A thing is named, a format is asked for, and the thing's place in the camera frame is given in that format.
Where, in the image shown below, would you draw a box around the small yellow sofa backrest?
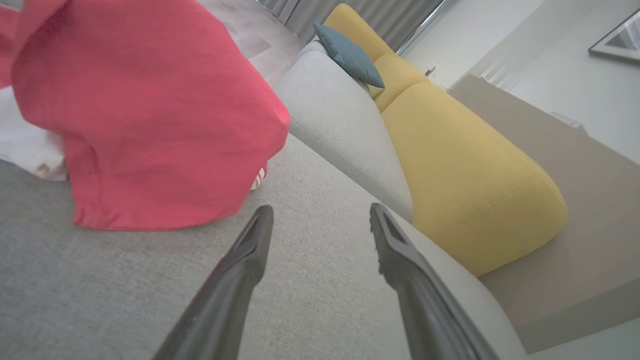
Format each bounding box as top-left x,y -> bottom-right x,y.
324,3 -> 430,113

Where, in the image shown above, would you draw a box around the blue throw cushion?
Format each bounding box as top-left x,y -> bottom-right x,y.
313,23 -> 386,90

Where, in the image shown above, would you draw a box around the large yellow sofa backrest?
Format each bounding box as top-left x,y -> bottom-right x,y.
380,81 -> 568,277

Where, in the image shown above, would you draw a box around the red shorts with white band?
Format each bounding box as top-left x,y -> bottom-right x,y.
0,85 -> 68,182

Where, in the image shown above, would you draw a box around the beige wooden partition wall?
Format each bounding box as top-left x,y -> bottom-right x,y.
447,75 -> 640,355

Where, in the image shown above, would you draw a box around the grey sofa seat cushion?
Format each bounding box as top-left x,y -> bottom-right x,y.
274,40 -> 414,221

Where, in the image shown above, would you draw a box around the white slatted rack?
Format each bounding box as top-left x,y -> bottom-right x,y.
481,59 -> 518,92

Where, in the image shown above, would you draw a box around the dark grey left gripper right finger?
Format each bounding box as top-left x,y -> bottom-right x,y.
369,202 -> 502,360

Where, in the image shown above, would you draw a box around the black framed picture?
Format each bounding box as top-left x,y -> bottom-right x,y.
588,9 -> 640,64

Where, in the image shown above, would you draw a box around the grey curtain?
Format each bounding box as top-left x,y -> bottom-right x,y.
257,0 -> 445,53

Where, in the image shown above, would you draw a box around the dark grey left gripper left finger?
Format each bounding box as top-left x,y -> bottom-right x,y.
152,204 -> 275,360

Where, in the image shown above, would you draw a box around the grey fabric sofa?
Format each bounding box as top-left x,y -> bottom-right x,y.
0,132 -> 528,360

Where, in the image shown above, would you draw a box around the red garment with striped trim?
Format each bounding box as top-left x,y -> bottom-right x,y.
11,0 -> 292,232

